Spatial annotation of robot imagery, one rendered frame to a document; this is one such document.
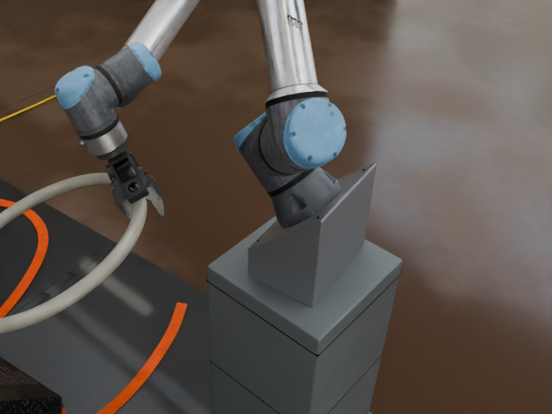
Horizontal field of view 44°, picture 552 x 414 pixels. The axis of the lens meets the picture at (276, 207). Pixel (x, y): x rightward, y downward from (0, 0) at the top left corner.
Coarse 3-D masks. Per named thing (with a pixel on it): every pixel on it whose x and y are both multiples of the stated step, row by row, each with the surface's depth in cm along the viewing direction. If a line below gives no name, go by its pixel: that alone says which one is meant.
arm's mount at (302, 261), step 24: (360, 192) 175; (312, 216) 167; (336, 216) 166; (360, 216) 183; (264, 240) 176; (288, 240) 169; (312, 240) 164; (336, 240) 173; (360, 240) 192; (264, 264) 179; (288, 264) 174; (312, 264) 168; (336, 264) 181; (288, 288) 179; (312, 288) 173
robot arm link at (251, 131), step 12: (264, 120) 166; (240, 132) 168; (252, 132) 166; (240, 144) 169; (252, 144) 167; (252, 156) 169; (252, 168) 173; (264, 168) 167; (264, 180) 171; (276, 180) 169; (288, 180) 169
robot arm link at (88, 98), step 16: (64, 80) 137; (80, 80) 133; (96, 80) 136; (64, 96) 134; (80, 96) 134; (96, 96) 136; (112, 96) 138; (80, 112) 136; (96, 112) 137; (112, 112) 140; (80, 128) 138; (96, 128) 138; (112, 128) 140
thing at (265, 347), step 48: (240, 288) 183; (336, 288) 183; (384, 288) 191; (240, 336) 195; (288, 336) 177; (336, 336) 177; (384, 336) 213; (240, 384) 209; (288, 384) 190; (336, 384) 196
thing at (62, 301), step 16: (80, 176) 165; (96, 176) 162; (48, 192) 166; (64, 192) 167; (16, 208) 164; (144, 208) 145; (0, 224) 163; (144, 224) 143; (128, 240) 137; (112, 256) 134; (96, 272) 131; (112, 272) 133; (80, 288) 130; (48, 304) 128; (64, 304) 129; (0, 320) 129; (16, 320) 128; (32, 320) 128
